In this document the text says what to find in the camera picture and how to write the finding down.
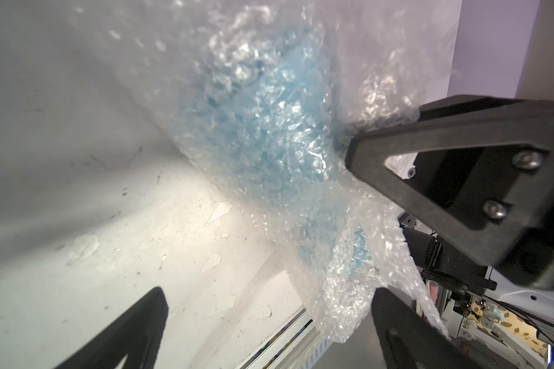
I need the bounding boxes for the clear bubble wrap sheet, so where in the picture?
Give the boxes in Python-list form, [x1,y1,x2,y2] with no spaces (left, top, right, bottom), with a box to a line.
[68,1,460,343]

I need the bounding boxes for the blue plastic wine glass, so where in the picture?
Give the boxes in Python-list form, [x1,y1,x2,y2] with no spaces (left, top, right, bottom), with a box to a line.
[175,32,372,274]

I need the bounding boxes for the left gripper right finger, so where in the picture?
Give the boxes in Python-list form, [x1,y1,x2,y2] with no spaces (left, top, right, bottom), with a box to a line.
[371,288,480,369]

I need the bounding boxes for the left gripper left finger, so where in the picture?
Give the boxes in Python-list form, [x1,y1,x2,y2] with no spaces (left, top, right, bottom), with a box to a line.
[58,287,169,368]

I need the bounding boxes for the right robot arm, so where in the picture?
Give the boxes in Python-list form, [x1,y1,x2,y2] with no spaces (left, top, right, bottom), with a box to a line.
[346,1,554,367]

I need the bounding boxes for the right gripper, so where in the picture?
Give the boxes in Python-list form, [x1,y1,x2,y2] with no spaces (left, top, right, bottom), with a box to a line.
[346,100,554,290]

